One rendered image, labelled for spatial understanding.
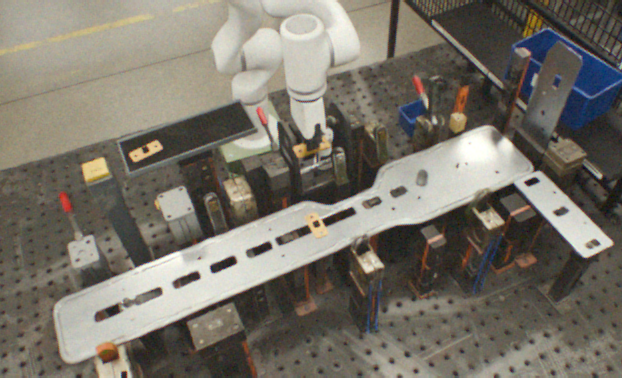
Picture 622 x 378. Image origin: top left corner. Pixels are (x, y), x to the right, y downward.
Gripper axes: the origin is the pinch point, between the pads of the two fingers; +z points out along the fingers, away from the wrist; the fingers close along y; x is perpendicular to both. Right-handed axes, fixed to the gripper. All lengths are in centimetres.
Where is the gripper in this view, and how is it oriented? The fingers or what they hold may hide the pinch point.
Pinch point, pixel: (310, 139)
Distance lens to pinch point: 130.3
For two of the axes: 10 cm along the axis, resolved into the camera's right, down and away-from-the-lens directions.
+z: 0.6, 6.3, 7.8
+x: 9.2, -3.3, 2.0
